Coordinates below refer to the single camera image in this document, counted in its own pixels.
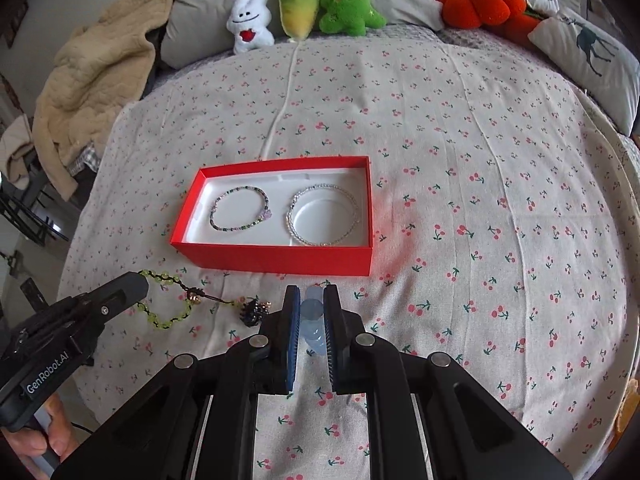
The beige quilted blanket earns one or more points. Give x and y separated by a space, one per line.
90 75

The person's left hand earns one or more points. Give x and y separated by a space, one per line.
62 435

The green tree plush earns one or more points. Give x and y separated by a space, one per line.
350 5

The red jewelry box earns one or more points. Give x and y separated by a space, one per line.
260 260

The black chair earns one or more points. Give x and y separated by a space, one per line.
30 215

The yellow-green radish plush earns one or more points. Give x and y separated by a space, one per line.
299 5

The orange pumpkin plush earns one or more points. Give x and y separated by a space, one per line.
480 7

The white plush toy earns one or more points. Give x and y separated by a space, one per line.
250 22

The cherry print bed sheet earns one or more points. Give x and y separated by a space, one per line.
450 160

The black flower ornament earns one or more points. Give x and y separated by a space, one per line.
251 312

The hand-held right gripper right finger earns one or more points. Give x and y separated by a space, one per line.
329 332

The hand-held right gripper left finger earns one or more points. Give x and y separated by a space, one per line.
295 332

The cream cloth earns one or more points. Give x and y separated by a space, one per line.
20 150

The deer print pillow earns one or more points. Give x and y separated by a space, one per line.
595 65

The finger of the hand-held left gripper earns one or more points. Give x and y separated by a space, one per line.
122 292

